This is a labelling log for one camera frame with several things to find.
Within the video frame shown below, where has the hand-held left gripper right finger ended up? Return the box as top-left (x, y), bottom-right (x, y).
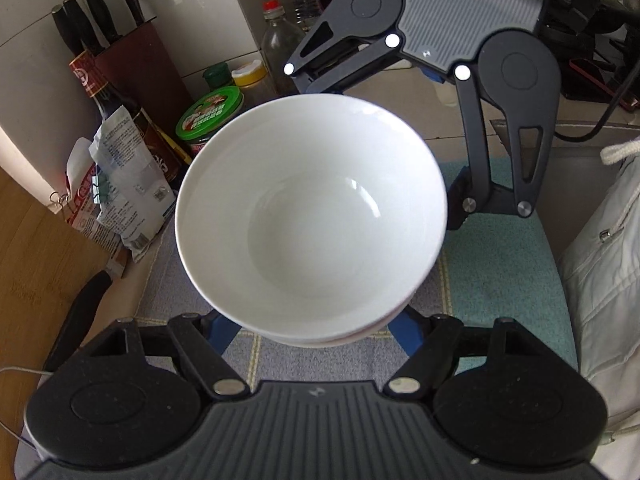
top-left (382, 310), bottom-right (543, 401)

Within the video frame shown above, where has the plain white bowl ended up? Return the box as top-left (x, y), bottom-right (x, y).
top-left (175, 92), bottom-right (447, 336)

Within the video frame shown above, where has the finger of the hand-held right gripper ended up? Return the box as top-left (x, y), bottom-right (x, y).
top-left (284, 10), bottom-right (406, 97)
top-left (445, 62), bottom-right (557, 232)

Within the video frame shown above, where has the metal wire rack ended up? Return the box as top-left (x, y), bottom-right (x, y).
top-left (0, 366), bottom-right (51, 456)

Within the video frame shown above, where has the red white plastic bag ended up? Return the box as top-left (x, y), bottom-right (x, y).
top-left (65, 137), bottom-right (131, 278)

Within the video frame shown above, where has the dark soy sauce bottle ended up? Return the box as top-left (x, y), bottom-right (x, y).
top-left (69, 52), bottom-right (183, 183)

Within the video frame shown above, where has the clear bottle red cap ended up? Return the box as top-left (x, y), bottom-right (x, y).
top-left (261, 0), bottom-right (306, 96)

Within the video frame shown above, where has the green lid sauce jar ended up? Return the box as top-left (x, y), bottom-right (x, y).
top-left (175, 85), bottom-right (246, 161)

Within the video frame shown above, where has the yellow lid spice jar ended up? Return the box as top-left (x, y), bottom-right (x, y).
top-left (231, 60), bottom-right (278, 106)

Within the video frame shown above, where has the white jacket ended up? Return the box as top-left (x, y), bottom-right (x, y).
top-left (557, 135), bottom-right (640, 480)

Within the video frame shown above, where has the bamboo cutting board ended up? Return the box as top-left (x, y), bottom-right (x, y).
top-left (0, 127), bottom-right (111, 366)

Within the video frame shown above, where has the grey checked towel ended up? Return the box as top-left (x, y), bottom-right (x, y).
top-left (125, 210), bottom-right (451, 386)

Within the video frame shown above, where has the white blue plastic bag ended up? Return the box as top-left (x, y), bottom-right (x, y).
top-left (89, 106), bottom-right (173, 261)

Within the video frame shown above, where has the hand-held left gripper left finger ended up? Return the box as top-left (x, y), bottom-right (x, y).
top-left (82, 312), bottom-right (248, 401)

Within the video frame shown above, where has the black handled kitchen knife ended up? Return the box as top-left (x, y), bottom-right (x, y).
top-left (44, 270), bottom-right (113, 373)

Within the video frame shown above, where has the dark red knife block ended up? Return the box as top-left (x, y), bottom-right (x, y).
top-left (95, 20), bottom-right (191, 131)

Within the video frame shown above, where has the black cable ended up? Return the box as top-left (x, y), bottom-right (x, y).
top-left (550, 60), bottom-right (640, 142)

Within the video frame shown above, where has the teal binder clip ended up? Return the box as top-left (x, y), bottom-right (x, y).
top-left (92, 170), bottom-right (117, 207)

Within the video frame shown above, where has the green cap small jar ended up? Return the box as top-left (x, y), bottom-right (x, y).
top-left (202, 62), bottom-right (233, 91)

